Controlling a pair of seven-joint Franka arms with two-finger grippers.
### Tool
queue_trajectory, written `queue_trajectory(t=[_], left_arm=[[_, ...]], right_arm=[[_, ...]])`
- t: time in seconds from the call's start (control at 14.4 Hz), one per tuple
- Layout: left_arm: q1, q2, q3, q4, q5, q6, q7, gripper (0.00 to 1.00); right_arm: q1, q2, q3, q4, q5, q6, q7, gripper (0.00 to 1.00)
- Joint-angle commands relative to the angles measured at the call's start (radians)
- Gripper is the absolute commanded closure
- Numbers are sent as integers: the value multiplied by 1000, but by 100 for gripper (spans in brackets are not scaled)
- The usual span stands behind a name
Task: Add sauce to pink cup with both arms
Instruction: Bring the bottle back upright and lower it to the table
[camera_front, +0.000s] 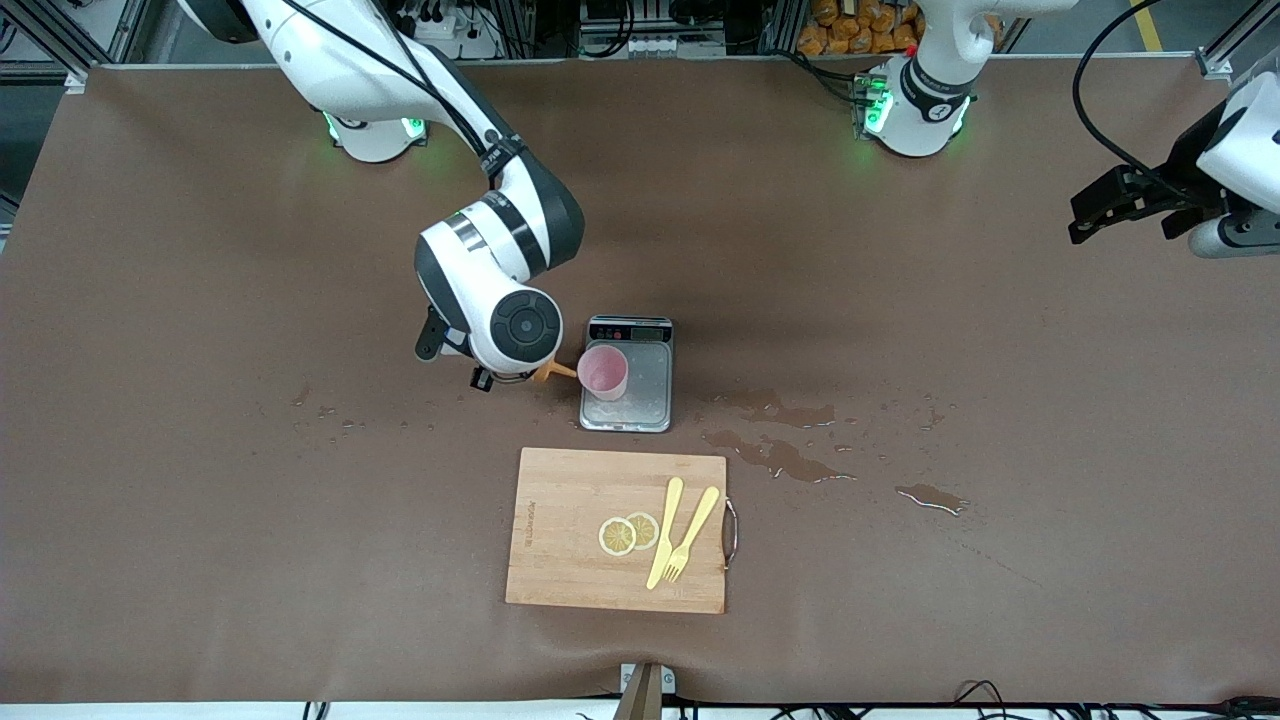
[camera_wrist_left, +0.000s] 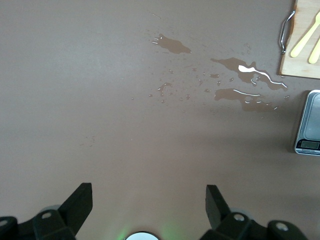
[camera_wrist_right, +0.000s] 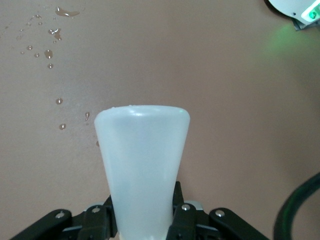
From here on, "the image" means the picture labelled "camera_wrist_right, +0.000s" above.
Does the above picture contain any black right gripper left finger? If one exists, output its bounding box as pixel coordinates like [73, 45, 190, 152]
[9, 196, 118, 240]

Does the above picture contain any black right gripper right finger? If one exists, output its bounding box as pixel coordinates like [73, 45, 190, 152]
[166, 181, 271, 240]

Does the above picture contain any translucent sauce bottle orange cap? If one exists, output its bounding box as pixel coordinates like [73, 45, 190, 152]
[94, 104, 191, 240]

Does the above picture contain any brown table mat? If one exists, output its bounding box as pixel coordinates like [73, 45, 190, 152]
[0, 0, 320, 240]

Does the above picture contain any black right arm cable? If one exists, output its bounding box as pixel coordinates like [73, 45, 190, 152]
[273, 172, 320, 240]

